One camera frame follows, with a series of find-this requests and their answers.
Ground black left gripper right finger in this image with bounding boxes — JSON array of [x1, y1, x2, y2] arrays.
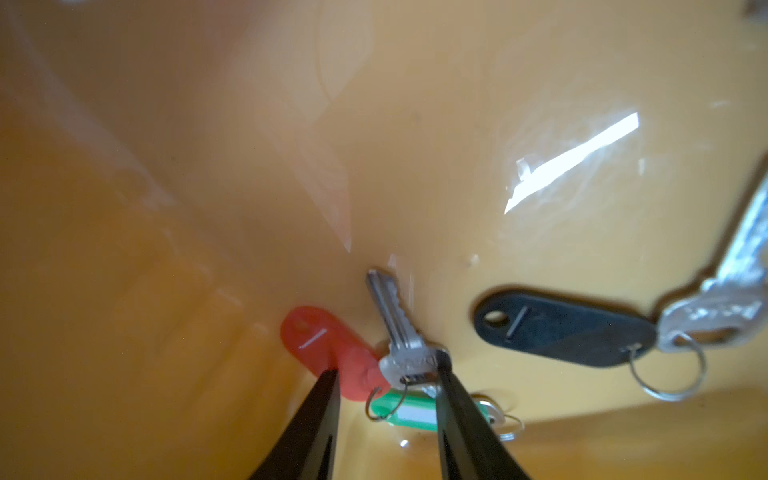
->
[[436, 351, 529, 480]]

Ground key with black tag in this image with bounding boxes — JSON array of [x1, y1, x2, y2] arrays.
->
[[472, 177, 767, 402]]

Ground yellow plastic storage box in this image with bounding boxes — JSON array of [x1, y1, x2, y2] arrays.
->
[[1, 1, 767, 479]]

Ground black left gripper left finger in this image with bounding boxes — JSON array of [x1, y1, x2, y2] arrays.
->
[[249, 370, 341, 480]]

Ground key with green white tag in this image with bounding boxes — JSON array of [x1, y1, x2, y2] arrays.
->
[[368, 391, 526, 442]]

